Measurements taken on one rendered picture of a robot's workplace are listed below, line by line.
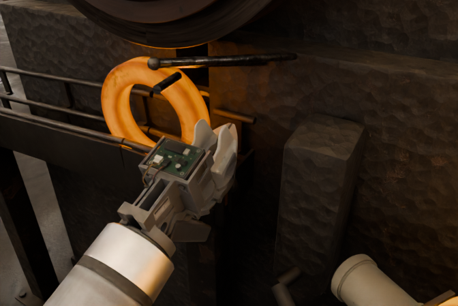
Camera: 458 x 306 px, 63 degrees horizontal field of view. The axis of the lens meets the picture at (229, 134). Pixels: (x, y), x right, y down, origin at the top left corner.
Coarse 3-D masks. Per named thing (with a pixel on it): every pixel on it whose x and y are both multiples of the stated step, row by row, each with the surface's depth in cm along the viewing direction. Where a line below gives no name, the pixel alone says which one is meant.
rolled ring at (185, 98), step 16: (128, 64) 54; (144, 64) 52; (112, 80) 57; (128, 80) 55; (144, 80) 54; (160, 80) 52; (112, 96) 58; (128, 96) 61; (176, 96) 52; (192, 96) 52; (112, 112) 60; (128, 112) 62; (192, 112) 52; (208, 112) 55; (112, 128) 62; (128, 128) 62; (192, 128) 54
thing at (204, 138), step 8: (200, 120) 50; (200, 128) 51; (208, 128) 52; (216, 128) 55; (200, 136) 51; (208, 136) 53; (216, 136) 54; (192, 144) 50; (200, 144) 52; (208, 144) 53; (216, 144) 53
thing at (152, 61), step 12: (156, 60) 37; (168, 60) 38; (180, 60) 38; (192, 60) 39; (204, 60) 40; (216, 60) 41; (228, 60) 42; (240, 60) 43; (252, 60) 44; (264, 60) 46; (276, 60) 47; (288, 60) 49; (168, 84) 40
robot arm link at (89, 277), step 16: (80, 272) 36; (96, 272) 36; (112, 272) 36; (64, 288) 36; (80, 288) 35; (96, 288) 35; (112, 288) 35; (128, 288) 36; (48, 304) 35; (64, 304) 34; (80, 304) 34; (96, 304) 34; (112, 304) 35; (128, 304) 36; (144, 304) 37
